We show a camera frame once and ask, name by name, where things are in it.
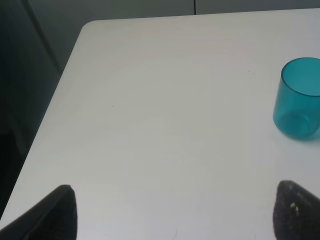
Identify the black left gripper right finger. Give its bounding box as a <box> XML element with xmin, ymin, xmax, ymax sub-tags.
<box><xmin>272</xmin><ymin>180</ymin><xmax>320</xmax><ymax>240</ymax></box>

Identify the teal transparent plastic cup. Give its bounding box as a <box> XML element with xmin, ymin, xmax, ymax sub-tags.
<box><xmin>273</xmin><ymin>57</ymin><xmax>320</xmax><ymax>140</ymax></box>

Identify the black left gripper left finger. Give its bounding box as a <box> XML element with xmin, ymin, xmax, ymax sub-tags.
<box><xmin>0</xmin><ymin>184</ymin><xmax>78</xmax><ymax>240</ymax></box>

